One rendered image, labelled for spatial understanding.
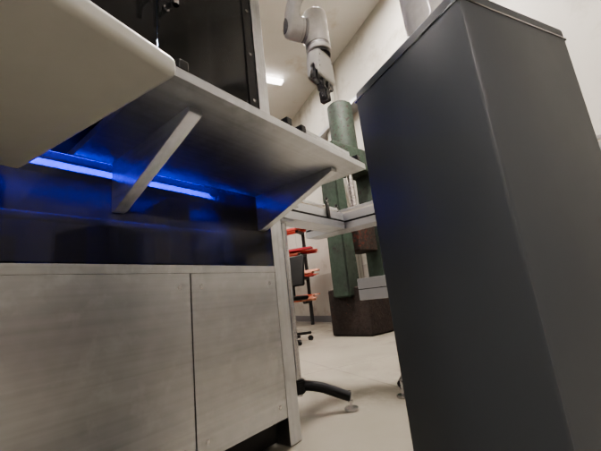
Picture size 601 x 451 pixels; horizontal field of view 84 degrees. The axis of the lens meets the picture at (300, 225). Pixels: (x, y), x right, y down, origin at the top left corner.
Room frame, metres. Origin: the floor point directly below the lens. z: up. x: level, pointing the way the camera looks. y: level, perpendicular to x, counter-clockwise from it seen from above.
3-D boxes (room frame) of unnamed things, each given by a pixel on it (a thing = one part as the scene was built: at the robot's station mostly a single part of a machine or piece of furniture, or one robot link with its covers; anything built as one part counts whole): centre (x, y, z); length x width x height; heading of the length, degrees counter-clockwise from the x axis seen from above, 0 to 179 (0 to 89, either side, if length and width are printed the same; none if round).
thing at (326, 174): (1.09, 0.01, 0.80); 0.34 x 0.03 x 0.13; 53
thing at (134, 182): (0.69, 0.32, 0.80); 0.34 x 0.03 x 0.13; 53
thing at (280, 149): (0.90, 0.17, 0.87); 0.70 x 0.48 x 0.02; 143
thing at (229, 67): (1.07, 0.26, 1.51); 0.43 x 0.01 x 0.59; 143
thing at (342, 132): (4.25, -0.73, 1.54); 0.97 x 0.79 x 3.07; 115
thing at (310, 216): (1.66, 0.00, 0.92); 0.69 x 0.15 x 0.16; 143
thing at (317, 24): (0.97, -0.12, 1.35); 0.09 x 0.08 x 0.13; 112
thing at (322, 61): (0.97, -0.13, 1.21); 0.10 x 0.07 x 0.11; 143
